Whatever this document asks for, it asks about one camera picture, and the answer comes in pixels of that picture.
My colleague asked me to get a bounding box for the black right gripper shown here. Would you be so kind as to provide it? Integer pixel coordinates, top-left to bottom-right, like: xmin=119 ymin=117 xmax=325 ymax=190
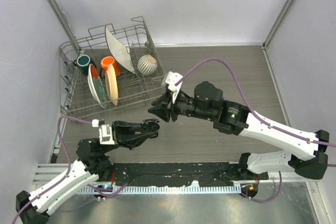
xmin=149 ymin=88 xmax=214 ymax=123

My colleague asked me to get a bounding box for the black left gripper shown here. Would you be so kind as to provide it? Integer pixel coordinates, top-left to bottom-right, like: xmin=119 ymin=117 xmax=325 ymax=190
xmin=101 ymin=120 xmax=154 ymax=154

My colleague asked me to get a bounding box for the black plastic-wrapped earbud case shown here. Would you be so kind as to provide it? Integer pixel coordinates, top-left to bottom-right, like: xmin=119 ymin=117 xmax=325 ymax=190
xmin=140 ymin=119 xmax=160 ymax=138

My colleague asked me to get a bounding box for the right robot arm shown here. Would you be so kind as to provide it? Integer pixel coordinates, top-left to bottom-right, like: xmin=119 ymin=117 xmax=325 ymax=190
xmin=148 ymin=81 xmax=329 ymax=180

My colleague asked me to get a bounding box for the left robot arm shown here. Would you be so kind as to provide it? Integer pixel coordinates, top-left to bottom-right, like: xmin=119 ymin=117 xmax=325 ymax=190
xmin=14 ymin=119 xmax=160 ymax=223

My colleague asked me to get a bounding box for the striped grey white bowl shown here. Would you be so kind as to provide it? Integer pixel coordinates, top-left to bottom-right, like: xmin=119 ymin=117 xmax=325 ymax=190
xmin=138 ymin=55 xmax=158 ymax=76

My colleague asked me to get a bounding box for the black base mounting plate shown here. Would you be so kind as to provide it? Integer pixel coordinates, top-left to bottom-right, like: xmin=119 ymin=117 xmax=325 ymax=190
xmin=107 ymin=162 xmax=269 ymax=187

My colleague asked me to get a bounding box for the beige plate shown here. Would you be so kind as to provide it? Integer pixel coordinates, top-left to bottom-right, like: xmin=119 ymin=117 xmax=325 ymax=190
xmin=105 ymin=65 xmax=119 ymax=106

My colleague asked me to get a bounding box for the red teal floral plate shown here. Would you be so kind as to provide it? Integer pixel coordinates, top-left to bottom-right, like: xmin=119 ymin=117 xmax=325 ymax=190
xmin=87 ymin=63 xmax=107 ymax=109

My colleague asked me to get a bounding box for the white square plate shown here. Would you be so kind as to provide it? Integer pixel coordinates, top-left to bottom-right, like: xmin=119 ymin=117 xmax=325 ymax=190
xmin=104 ymin=26 xmax=136 ymax=75

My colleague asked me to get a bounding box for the orange mug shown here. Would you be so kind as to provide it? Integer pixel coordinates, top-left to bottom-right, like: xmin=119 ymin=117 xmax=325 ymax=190
xmin=99 ymin=56 xmax=121 ymax=78

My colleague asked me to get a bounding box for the teal mug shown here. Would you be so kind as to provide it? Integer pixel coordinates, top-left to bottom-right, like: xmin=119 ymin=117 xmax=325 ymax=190
xmin=72 ymin=54 xmax=97 ymax=76

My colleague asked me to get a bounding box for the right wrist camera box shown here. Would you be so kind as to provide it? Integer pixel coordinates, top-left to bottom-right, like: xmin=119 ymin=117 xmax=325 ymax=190
xmin=162 ymin=71 xmax=183 ymax=104

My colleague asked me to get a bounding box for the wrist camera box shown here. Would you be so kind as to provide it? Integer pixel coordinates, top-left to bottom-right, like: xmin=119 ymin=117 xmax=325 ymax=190
xmin=91 ymin=119 xmax=115 ymax=145
xmin=162 ymin=71 xmax=183 ymax=104

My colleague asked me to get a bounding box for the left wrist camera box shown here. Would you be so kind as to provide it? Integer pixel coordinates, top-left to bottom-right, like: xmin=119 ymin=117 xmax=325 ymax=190
xmin=91 ymin=119 xmax=115 ymax=145

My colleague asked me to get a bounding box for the grey wire dish rack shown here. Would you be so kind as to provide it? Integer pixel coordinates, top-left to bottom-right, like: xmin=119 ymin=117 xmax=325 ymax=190
xmin=59 ymin=16 xmax=165 ymax=119

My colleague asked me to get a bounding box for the white slotted cable duct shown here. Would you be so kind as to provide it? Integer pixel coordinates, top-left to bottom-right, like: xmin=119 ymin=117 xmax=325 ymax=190
xmin=78 ymin=183 xmax=242 ymax=195

